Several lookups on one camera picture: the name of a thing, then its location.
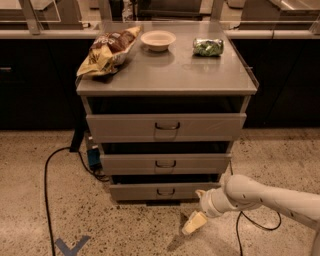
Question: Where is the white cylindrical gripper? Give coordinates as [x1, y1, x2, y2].
[182, 188, 233, 235]

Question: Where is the grey bottom drawer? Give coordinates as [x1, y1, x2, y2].
[109, 182, 220, 201]

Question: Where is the grey drawer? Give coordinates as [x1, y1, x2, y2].
[87, 113, 246, 143]
[100, 153, 231, 175]
[109, 182, 220, 201]

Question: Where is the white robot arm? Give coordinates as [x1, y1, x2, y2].
[182, 175, 320, 256]

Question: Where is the grey middle drawer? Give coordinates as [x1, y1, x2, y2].
[100, 153, 231, 175]

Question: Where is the grey top drawer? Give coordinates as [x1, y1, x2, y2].
[87, 113, 246, 143]

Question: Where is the grey drawer cabinet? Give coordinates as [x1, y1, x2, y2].
[75, 20, 260, 205]

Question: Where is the blue power box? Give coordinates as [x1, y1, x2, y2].
[87, 148, 102, 170]

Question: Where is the blue tape floor mark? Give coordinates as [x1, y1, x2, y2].
[54, 235, 92, 256]

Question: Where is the green snack bag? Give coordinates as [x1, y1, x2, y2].
[193, 38, 224, 57]

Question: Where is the white paper bowl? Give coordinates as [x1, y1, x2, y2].
[141, 30, 176, 52]

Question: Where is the brown yellow chip bag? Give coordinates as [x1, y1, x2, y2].
[77, 26, 141, 76]

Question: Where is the black cable left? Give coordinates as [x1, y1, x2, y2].
[43, 145, 110, 256]

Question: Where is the dark counter with rail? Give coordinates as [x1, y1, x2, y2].
[0, 37, 320, 130]

